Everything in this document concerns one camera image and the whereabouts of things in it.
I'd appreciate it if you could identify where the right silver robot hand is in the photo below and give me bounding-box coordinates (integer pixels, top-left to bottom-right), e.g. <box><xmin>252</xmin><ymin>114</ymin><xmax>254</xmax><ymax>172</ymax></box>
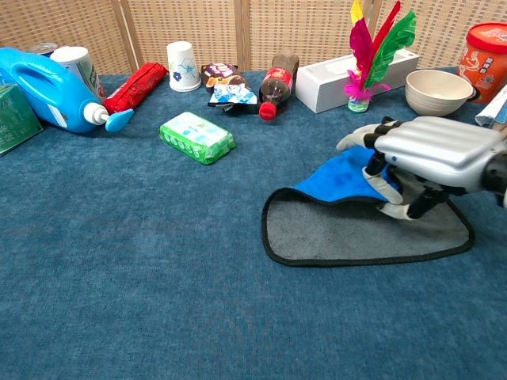
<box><xmin>336</xmin><ymin>116</ymin><xmax>505</xmax><ymax>221</ymax></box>

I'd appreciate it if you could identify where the grey and blue cloth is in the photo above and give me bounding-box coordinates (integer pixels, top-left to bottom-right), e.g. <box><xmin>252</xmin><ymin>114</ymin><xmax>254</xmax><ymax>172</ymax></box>
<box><xmin>261</xmin><ymin>145</ymin><xmax>475</xmax><ymax>268</ymax></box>

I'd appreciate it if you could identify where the beige bowl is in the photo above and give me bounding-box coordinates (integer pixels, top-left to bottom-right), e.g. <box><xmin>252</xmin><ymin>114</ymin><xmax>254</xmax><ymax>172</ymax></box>
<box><xmin>405</xmin><ymin>69</ymin><xmax>478</xmax><ymax>117</ymax></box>

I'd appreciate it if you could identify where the white and blue snack bag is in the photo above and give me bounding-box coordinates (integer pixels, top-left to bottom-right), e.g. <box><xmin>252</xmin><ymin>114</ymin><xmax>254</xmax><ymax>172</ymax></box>
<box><xmin>474</xmin><ymin>93</ymin><xmax>507</xmax><ymax>128</ymax></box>

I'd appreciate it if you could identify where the orange cylindrical snack tub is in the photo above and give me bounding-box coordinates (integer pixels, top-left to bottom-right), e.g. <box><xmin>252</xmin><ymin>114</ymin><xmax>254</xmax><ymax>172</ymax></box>
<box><xmin>458</xmin><ymin>22</ymin><xmax>507</xmax><ymax>105</ymax></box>

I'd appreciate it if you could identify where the colourful feather shuttlecock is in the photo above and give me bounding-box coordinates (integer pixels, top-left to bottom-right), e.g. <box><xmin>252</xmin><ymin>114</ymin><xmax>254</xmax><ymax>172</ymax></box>
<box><xmin>343</xmin><ymin>0</ymin><xmax>417</xmax><ymax>114</ymax></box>

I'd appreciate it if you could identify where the long white cardboard box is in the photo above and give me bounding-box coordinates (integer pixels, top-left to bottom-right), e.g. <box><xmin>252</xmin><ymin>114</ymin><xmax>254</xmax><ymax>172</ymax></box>
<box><xmin>295</xmin><ymin>47</ymin><xmax>420</xmax><ymax>115</ymax></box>

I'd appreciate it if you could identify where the cola plastic bottle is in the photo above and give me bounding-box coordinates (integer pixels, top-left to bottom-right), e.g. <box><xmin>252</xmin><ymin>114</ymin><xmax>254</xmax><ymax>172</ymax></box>
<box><xmin>258</xmin><ymin>51</ymin><xmax>300</xmax><ymax>121</ymax></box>

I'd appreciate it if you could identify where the dark chocolate snack bag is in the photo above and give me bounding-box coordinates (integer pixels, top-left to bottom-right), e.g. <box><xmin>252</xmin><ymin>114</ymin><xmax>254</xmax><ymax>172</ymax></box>
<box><xmin>200</xmin><ymin>63</ymin><xmax>261</xmax><ymax>115</ymax></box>

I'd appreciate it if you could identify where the green wet tissue pack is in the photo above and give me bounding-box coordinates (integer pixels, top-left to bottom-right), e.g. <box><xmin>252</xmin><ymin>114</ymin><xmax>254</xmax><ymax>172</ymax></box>
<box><xmin>158</xmin><ymin>111</ymin><xmax>237</xmax><ymax>166</ymax></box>

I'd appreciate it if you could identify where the woven rattan folding screen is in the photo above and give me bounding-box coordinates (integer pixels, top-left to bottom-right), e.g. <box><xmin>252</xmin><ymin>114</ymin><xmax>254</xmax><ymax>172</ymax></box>
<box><xmin>0</xmin><ymin>0</ymin><xmax>507</xmax><ymax>77</ymax></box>

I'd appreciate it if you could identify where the white paper cup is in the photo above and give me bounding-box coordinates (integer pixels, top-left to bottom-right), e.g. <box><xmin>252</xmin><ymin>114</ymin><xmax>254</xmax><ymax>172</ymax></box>
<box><xmin>166</xmin><ymin>40</ymin><xmax>202</xmax><ymax>93</ymax></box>

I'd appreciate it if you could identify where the red biscuit packet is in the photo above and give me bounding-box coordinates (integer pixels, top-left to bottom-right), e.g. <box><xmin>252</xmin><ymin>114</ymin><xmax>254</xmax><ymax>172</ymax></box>
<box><xmin>103</xmin><ymin>62</ymin><xmax>169</xmax><ymax>116</ymax></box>

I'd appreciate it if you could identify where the blue felt table cover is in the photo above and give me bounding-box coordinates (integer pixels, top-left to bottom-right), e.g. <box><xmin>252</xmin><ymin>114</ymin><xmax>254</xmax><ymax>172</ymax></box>
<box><xmin>0</xmin><ymin>66</ymin><xmax>507</xmax><ymax>380</ymax></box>

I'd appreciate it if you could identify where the white canister with green label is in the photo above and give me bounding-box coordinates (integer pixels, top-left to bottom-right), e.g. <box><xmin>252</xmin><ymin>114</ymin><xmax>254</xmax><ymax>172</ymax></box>
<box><xmin>50</xmin><ymin>46</ymin><xmax>107</xmax><ymax>103</ymax></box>

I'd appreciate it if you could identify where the blue pump detergent bottle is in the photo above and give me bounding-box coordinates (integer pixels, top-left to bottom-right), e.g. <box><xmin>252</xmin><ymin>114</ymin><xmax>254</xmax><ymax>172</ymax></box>
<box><xmin>0</xmin><ymin>47</ymin><xmax>135</xmax><ymax>134</ymax></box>

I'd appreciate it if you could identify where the blue metal drink can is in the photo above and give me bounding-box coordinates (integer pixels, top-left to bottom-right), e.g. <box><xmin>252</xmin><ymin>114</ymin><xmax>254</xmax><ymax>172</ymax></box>
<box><xmin>29</xmin><ymin>42</ymin><xmax>59</xmax><ymax>56</ymax></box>

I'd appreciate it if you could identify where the green transparent sachet box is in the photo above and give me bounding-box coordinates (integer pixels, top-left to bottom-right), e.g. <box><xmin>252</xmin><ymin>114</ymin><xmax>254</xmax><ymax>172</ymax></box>
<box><xmin>0</xmin><ymin>83</ymin><xmax>44</xmax><ymax>157</ymax></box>

